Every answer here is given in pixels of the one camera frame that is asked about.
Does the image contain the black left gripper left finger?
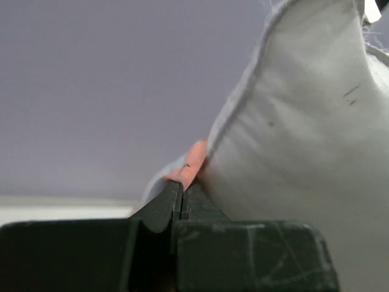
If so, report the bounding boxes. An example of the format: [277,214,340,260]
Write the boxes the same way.
[1,182,183,292]

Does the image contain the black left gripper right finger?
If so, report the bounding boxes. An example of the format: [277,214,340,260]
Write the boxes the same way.
[176,185,339,291]

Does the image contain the white pillow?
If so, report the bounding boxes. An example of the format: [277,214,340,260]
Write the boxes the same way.
[201,1,388,291]

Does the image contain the orange blue checked pillowcase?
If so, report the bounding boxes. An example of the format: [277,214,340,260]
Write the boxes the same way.
[140,140,207,207]

